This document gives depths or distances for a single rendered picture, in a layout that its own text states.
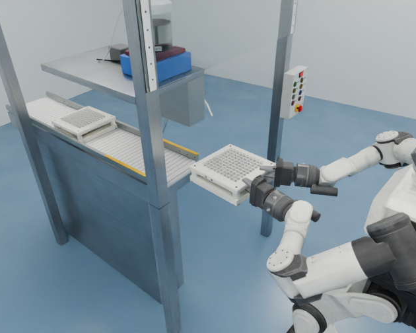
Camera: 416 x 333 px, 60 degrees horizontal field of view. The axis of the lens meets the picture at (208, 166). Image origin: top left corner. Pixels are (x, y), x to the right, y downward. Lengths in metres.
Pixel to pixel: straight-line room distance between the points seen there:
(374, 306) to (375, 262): 0.41
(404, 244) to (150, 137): 0.86
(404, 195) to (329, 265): 0.27
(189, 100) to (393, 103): 3.55
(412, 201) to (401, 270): 0.19
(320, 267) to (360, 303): 0.42
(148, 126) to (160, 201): 0.34
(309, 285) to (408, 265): 0.22
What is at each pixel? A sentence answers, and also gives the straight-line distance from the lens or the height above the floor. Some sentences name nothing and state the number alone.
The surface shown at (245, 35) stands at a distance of 1.64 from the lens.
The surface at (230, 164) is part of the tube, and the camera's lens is 1.42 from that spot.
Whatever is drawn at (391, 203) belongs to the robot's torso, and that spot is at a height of 1.28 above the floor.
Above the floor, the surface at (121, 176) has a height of 0.90.
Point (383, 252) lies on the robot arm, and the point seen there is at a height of 1.26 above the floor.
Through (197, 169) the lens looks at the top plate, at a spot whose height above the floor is 1.08.
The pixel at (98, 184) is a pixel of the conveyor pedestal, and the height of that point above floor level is 0.70.
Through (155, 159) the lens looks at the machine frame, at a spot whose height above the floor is 1.14.
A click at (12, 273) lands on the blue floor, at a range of 2.77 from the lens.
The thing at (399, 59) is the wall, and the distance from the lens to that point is 4.63.
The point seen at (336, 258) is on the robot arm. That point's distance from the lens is 0.93.
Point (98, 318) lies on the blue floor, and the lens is 2.35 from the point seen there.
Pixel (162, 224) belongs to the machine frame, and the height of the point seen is 0.81.
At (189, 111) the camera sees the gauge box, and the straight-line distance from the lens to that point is 1.54.
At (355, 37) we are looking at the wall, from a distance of 4.68.
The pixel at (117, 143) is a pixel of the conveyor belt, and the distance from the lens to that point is 1.94.
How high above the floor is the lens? 1.86
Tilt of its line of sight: 33 degrees down
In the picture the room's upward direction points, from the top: 1 degrees counter-clockwise
